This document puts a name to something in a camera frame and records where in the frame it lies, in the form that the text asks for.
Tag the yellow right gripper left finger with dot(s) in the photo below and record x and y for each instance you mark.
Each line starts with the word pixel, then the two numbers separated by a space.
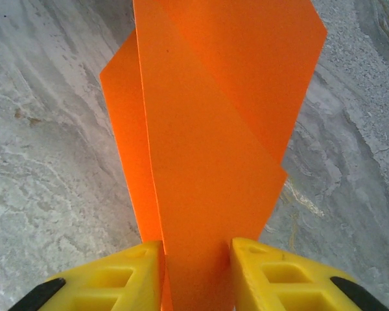
pixel 116 278

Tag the orange paper sheet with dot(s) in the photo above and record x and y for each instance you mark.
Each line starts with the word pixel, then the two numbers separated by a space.
pixel 214 129

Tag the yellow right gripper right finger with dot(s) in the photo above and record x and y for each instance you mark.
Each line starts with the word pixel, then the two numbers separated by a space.
pixel 298 278

